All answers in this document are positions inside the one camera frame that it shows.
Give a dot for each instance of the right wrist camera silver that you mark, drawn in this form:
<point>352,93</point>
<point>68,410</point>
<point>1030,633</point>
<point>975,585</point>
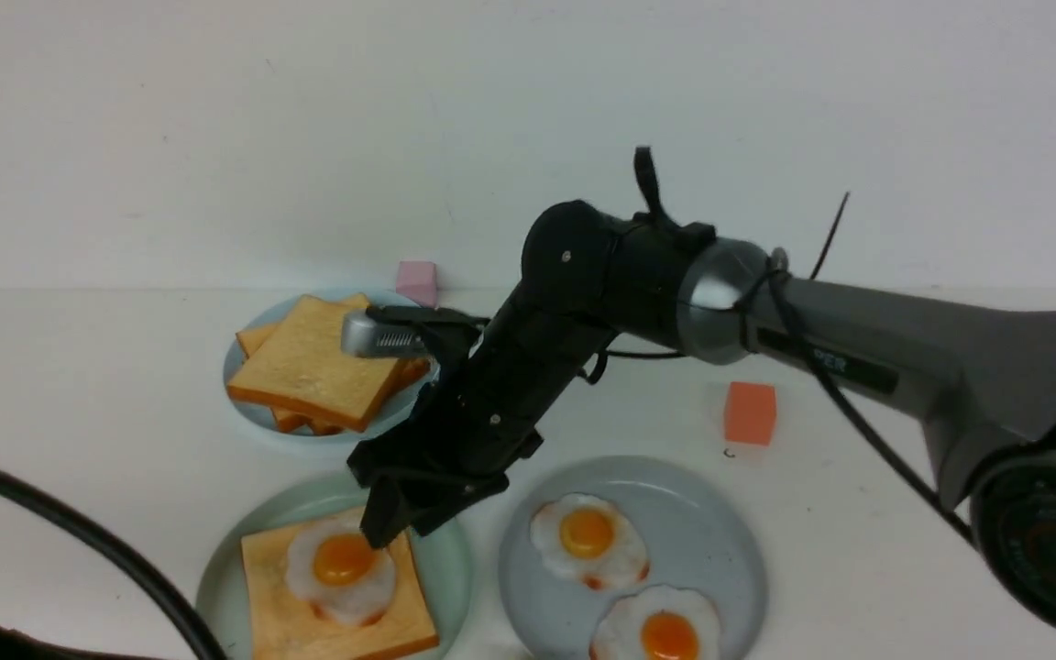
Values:
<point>397,331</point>

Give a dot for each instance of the light blue bread plate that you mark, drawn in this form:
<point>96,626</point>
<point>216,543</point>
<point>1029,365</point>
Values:
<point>393,410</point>

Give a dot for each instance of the toast slice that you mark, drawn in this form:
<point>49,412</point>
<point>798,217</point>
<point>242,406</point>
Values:
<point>289,421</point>
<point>250,339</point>
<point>284,628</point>
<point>300,367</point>

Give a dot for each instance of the fried egg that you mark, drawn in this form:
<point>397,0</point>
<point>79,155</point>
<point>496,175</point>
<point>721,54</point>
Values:
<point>587,539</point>
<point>333,569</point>
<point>659,622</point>

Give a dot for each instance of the orange foam cube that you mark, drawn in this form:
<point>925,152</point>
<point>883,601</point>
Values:
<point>750,414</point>

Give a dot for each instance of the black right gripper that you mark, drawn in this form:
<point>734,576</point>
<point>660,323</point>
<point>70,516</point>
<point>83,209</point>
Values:
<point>479,416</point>

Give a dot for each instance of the mint green plate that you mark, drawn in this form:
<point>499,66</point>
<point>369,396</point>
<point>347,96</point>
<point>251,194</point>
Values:
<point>444,560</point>

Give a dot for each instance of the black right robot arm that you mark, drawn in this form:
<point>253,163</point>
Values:
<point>959,400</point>

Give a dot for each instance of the pink foam cube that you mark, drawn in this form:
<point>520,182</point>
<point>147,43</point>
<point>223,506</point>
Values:
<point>417,281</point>

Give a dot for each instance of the grey egg plate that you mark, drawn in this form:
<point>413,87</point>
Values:
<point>695,539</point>

